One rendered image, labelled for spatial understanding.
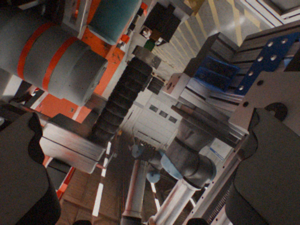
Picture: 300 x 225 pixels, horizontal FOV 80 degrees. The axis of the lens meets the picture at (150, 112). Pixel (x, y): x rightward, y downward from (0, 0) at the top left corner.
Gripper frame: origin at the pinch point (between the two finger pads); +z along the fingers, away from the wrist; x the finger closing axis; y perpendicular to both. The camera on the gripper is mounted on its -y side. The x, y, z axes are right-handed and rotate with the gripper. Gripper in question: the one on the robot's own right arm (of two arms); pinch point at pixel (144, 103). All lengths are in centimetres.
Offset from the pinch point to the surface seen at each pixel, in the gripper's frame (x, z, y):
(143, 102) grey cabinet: -44, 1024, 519
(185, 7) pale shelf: 15, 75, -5
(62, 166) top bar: -12.2, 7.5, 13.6
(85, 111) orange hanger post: -99, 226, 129
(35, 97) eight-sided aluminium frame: -36, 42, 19
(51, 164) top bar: -13.3, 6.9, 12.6
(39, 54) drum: -20.1, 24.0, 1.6
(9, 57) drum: -25.7, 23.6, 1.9
